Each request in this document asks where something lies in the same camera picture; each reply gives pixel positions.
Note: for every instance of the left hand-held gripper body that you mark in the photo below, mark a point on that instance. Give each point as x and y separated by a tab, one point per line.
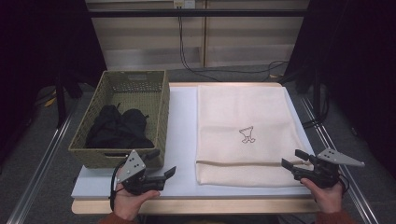
132	169

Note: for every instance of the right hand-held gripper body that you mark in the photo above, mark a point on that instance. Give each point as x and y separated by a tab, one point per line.
323	174

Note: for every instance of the black clothing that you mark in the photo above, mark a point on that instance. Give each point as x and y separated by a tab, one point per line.
118	130

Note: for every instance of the green woven basket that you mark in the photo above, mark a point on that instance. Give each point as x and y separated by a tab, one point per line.
124	93

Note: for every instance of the cream mesh laundry bag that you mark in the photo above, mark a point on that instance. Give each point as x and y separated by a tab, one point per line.
243	112

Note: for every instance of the person's right hand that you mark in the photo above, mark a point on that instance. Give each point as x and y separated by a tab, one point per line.
328	199

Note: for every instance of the person's left hand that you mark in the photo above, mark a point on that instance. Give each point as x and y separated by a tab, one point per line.
129	205

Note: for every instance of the white table mat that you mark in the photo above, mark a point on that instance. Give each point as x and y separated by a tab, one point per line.
183	124

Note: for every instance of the black metal stand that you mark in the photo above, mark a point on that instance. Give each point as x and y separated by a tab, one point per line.
316	93
60	102

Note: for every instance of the black curtain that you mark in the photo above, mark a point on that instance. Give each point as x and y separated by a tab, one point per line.
358	62
37	46

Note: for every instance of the black horizontal bar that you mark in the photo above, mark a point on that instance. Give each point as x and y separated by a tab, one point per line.
218	13

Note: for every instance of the metal floor rail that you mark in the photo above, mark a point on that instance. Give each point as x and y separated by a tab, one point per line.
40	174
345	174

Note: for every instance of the white wall outlet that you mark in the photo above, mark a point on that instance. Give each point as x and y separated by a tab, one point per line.
184	3

